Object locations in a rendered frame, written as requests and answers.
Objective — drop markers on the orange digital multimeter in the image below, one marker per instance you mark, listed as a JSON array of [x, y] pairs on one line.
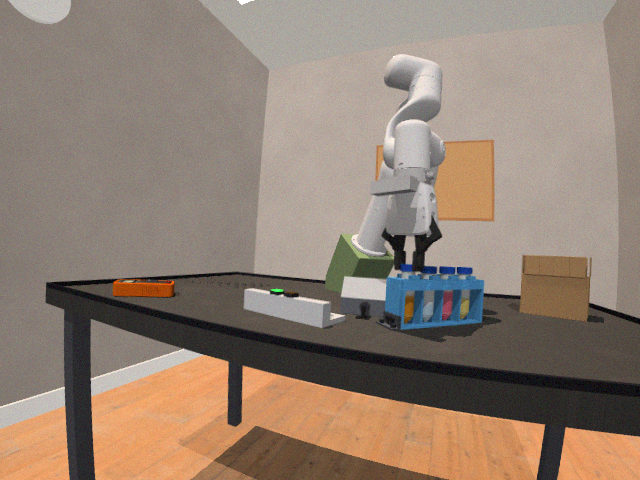
[[143, 288]]

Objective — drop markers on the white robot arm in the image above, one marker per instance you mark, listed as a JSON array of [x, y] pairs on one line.
[[413, 148]]

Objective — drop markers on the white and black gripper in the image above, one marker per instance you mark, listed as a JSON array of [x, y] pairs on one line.
[[404, 217]]

